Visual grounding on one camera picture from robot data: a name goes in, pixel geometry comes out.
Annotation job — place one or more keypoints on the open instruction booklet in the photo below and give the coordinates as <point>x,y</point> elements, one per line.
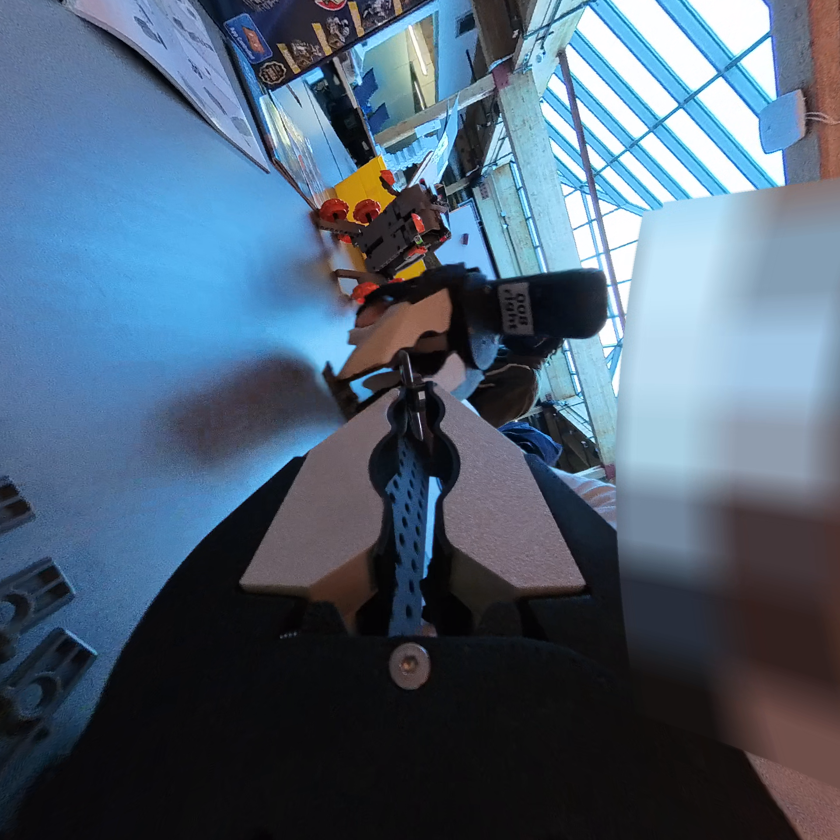
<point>177,59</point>

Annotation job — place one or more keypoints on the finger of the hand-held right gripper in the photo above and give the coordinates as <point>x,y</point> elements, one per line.
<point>407,321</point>
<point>446,377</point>

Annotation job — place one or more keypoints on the grey brick plate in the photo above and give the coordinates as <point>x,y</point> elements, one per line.
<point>39,594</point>
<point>59,666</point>
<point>13,508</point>

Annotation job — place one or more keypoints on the blue denim cloth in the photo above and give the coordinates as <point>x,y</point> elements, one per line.
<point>531,447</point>

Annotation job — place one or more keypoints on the dark perforated brick plate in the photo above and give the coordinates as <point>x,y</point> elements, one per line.
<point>341,394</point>

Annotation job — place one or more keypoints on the white wall device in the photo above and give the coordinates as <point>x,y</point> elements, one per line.
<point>782,121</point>

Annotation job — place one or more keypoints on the grey desk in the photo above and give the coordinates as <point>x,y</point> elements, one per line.
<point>131,295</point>

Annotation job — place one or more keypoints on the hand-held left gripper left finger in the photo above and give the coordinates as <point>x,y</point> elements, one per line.
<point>315,525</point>

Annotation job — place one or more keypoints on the whiteboard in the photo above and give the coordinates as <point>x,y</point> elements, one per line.
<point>476,236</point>

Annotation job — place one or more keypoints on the small dark axle brick piece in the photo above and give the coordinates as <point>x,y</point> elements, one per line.
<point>415,407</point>

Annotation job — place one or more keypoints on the yellow box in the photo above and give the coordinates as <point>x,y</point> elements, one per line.
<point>358,187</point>

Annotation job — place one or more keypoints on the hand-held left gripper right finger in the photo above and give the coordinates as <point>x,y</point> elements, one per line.
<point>512,518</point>

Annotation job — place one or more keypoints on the dark printed toy kit box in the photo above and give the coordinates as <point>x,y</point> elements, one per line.
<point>308,33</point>

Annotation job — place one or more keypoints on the brick vehicle with orange wheels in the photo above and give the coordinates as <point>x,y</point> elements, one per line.
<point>394,229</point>

